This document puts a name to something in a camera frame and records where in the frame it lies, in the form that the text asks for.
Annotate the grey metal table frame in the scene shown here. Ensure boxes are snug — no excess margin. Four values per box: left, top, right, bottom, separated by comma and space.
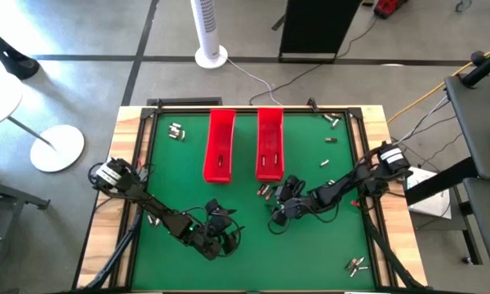
0, 163, 51, 294

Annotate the black desk crossbar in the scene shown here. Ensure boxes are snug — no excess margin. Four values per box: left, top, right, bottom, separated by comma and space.
403, 156, 479, 207

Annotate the black floor cable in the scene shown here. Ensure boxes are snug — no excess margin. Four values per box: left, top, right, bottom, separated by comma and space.
248, 16, 379, 106

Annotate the red and black device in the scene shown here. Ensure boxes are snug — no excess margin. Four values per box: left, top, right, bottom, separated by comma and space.
373, 0, 409, 20

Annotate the white round pedestal table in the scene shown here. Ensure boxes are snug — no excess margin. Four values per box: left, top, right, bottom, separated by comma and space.
0, 67, 86, 172

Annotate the green table mat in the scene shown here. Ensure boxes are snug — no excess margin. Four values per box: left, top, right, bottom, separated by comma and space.
131, 110, 377, 292

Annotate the black partition panel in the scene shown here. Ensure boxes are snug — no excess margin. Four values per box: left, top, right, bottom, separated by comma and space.
278, 0, 363, 65

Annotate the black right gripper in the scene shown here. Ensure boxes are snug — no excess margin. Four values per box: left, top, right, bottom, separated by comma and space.
269, 175, 307, 225

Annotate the grey desk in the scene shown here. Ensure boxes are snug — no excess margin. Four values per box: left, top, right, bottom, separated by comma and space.
443, 73, 490, 283

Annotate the black chair leg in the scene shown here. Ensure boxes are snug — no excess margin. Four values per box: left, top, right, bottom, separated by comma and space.
0, 20, 41, 81

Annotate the yellow cable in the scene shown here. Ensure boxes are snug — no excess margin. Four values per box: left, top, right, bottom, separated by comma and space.
386, 42, 490, 124

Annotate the white box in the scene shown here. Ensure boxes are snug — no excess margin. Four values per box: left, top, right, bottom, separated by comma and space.
406, 167, 452, 221

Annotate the white fan cable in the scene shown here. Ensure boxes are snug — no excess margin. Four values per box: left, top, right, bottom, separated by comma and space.
226, 58, 283, 107

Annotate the white tower fan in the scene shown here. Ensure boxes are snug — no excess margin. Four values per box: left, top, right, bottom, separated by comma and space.
189, 0, 229, 69

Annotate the red plastic bin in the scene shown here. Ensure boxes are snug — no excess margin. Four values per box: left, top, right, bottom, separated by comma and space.
255, 107, 286, 183
203, 108, 237, 185

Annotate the black diagonal strut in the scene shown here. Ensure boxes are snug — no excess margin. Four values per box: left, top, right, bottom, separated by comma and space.
359, 202, 424, 292
83, 212, 145, 292

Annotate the black floor plate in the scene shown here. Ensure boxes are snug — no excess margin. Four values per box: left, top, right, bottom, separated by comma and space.
146, 96, 224, 107

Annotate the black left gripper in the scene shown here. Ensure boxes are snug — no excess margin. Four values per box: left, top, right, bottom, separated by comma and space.
206, 198, 243, 255

